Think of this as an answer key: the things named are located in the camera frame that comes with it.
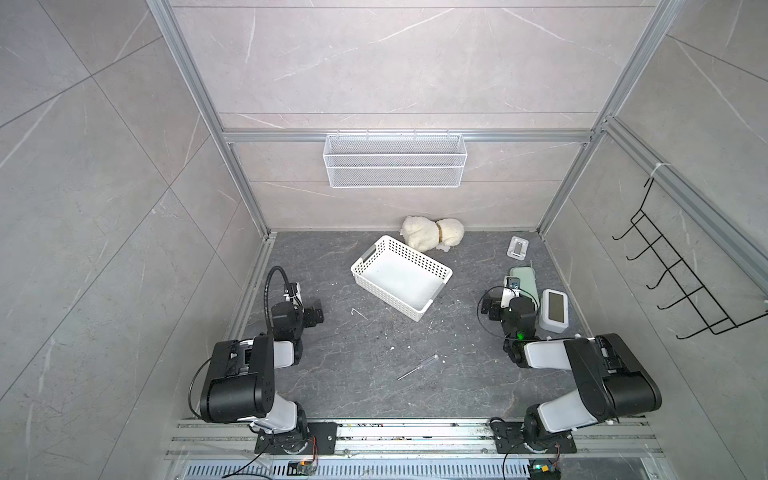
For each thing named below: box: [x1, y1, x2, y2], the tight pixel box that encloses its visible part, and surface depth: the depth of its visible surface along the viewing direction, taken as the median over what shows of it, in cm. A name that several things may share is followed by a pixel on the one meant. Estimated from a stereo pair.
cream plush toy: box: [401, 216, 465, 252], surface depth 110 cm
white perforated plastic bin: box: [351, 236, 453, 323], surface depth 106 cm
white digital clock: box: [539, 288, 569, 334], surface depth 95 cm
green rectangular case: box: [509, 266, 540, 307], surface depth 105 cm
